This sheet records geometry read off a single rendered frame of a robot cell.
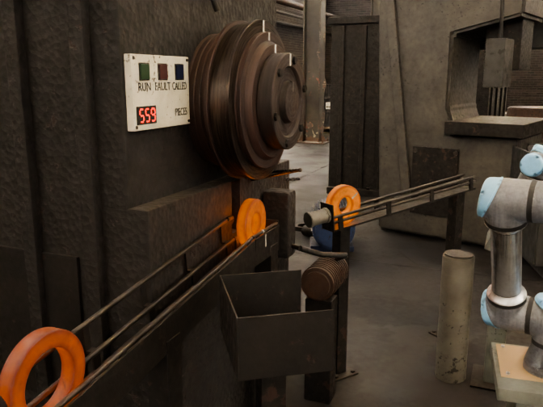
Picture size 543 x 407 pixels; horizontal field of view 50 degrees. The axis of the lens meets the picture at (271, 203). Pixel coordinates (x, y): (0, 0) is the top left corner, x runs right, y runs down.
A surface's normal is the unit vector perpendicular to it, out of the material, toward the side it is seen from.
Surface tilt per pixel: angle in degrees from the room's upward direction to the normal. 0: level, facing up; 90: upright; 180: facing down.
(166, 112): 90
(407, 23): 90
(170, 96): 90
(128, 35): 90
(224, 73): 68
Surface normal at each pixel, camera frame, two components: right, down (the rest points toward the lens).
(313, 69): -0.38, 0.20
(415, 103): -0.59, 0.17
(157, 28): 0.92, 0.08
